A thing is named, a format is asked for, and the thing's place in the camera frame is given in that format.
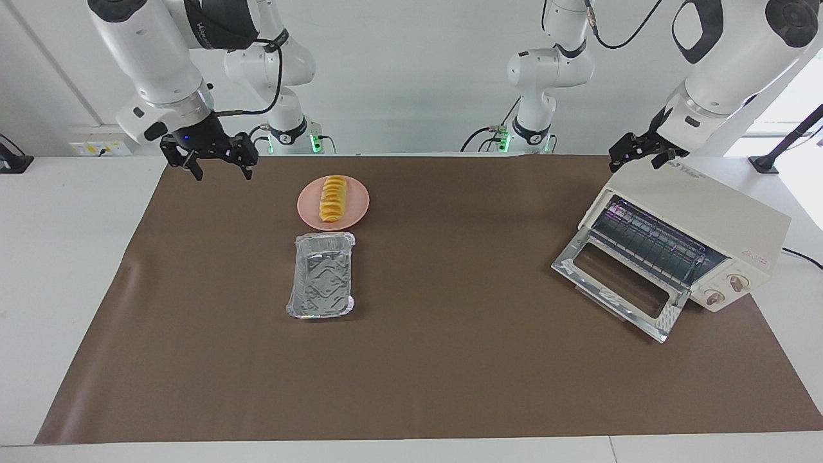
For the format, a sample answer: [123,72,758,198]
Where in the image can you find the brown table mat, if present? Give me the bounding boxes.
[35,154,823,444]

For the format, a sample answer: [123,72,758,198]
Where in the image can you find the black oven power cord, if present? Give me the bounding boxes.
[781,248,823,271]

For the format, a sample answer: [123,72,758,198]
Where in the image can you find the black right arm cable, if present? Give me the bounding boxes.
[215,39,284,117]

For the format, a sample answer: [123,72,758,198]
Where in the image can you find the cream toaster oven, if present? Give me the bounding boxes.
[579,158,793,314]

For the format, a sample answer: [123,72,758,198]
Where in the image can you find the black base cable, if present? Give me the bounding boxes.
[248,125,338,155]
[460,96,523,153]

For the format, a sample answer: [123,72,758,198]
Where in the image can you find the glass oven door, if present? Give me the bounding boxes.
[552,230,692,343]

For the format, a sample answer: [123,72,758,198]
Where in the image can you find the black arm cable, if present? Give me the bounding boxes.
[582,0,663,52]
[215,39,284,117]

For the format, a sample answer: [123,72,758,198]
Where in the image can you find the aluminium foil baking tray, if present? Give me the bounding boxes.
[286,232,356,320]

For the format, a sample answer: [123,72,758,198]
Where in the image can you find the pink round plate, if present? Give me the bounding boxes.
[296,175,370,231]

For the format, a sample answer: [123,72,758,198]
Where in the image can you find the white wall socket box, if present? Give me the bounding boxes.
[68,125,134,157]

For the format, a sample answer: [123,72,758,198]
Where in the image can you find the black desk clamp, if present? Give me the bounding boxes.
[0,134,34,174]

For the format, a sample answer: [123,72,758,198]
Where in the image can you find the metal oven rack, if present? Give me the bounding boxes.
[592,196,711,290]

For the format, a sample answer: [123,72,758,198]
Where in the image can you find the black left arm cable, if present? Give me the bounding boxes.
[582,0,663,52]

